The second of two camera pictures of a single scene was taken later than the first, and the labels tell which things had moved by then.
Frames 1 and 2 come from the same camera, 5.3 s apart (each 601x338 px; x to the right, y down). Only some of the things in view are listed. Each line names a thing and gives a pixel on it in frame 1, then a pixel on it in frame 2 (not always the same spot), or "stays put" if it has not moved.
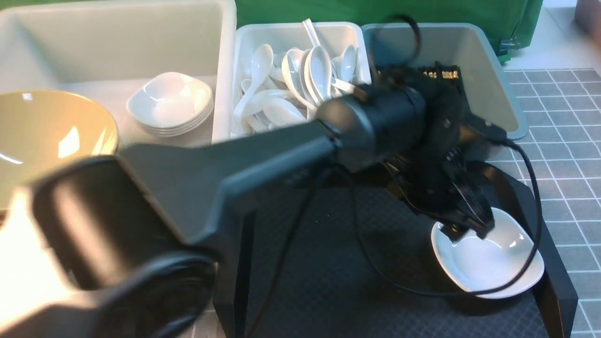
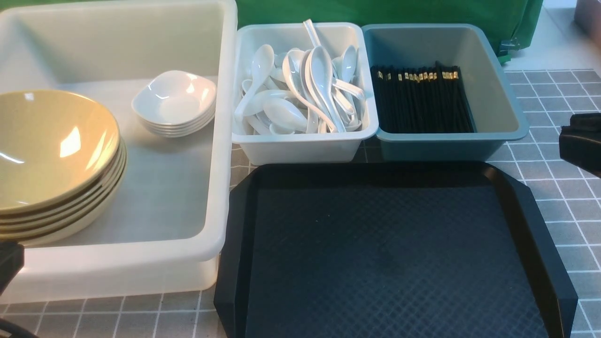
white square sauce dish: (479, 263) → (176, 97)
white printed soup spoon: (290, 70) stays put
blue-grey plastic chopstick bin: (487, 91) stays put
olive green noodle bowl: (41, 129) stays put
